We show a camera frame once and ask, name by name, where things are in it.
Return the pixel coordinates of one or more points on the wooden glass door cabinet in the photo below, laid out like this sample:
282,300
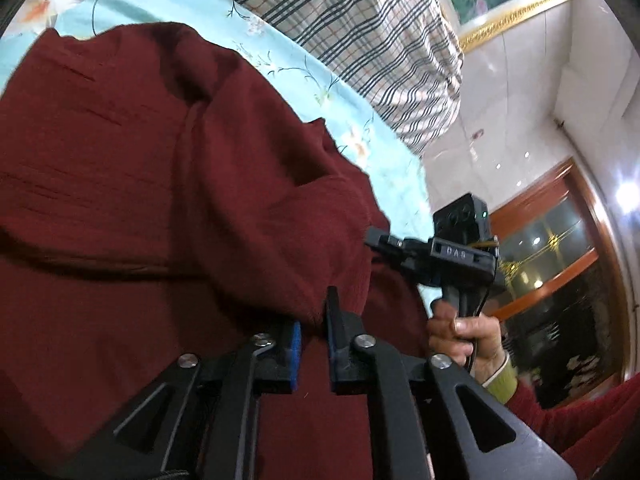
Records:
555,280

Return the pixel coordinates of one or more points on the dark red knit sweater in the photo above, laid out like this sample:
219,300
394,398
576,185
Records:
150,210

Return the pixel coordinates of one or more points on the person's right forearm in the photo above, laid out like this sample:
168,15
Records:
565,425

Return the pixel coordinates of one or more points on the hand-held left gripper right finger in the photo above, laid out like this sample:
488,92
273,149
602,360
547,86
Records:
332,345

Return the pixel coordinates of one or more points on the person's right hand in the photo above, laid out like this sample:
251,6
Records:
472,332

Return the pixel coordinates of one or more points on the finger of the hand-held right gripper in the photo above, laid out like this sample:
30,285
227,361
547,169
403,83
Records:
387,246

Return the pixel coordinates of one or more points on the beige plaid quilt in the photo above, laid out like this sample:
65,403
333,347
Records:
370,30

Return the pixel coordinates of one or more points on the teal floral bed sheet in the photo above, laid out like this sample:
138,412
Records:
125,5

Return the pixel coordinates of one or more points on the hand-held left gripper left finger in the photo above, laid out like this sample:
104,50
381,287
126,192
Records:
295,355

